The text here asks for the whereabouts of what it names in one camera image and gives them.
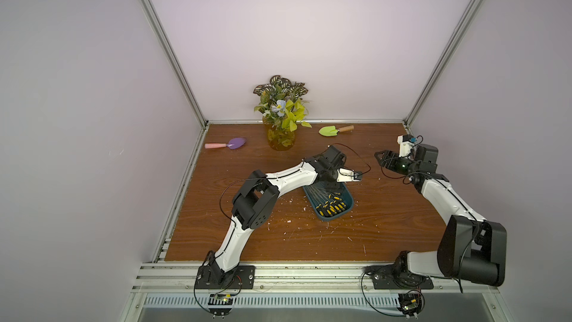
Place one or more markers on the teal plastic storage box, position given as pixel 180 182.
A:
pixel 329 200

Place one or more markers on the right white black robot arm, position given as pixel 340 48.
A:
pixel 472 248

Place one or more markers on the aluminium front rail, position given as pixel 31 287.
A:
pixel 266 277

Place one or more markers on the green trowel wooden handle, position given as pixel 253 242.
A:
pixel 333 131

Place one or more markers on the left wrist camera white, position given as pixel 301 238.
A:
pixel 348 175

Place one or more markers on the amber vase with plants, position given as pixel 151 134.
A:
pixel 283 110

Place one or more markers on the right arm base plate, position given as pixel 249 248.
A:
pixel 386 277

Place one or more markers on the left controller board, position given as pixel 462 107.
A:
pixel 220 305

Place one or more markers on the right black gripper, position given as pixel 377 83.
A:
pixel 392 162

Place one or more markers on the purple trowel pink handle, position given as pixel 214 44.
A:
pixel 233 144

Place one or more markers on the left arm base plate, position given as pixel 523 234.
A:
pixel 225 276

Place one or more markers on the controller board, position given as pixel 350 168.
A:
pixel 220 305
pixel 411 303

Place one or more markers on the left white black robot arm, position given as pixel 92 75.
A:
pixel 254 202

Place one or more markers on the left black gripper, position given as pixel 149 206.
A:
pixel 334 187

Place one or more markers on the right controller board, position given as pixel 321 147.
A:
pixel 411 303

